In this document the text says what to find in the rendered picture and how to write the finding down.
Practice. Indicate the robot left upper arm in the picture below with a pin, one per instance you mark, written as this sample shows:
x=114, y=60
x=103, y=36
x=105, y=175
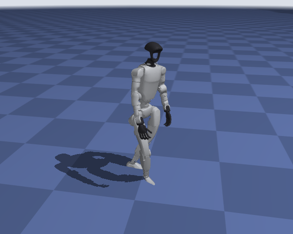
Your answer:
x=161, y=87

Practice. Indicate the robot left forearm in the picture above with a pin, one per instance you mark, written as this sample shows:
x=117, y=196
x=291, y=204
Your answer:
x=164, y=100

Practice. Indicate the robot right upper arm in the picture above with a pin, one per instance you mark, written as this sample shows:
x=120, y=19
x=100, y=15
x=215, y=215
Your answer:
x=136, y=74

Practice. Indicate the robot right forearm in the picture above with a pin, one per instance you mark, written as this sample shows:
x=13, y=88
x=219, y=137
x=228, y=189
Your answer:
x=136, y=107

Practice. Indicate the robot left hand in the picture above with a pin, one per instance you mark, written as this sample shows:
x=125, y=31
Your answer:
x=168, y=116

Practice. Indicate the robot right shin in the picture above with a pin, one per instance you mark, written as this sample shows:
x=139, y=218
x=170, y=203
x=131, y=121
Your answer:
x=145, y=163

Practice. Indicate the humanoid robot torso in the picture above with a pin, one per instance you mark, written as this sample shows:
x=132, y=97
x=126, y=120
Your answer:
x=148, y=87

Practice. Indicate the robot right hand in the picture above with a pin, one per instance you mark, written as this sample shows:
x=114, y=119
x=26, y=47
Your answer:
x=142, y=130

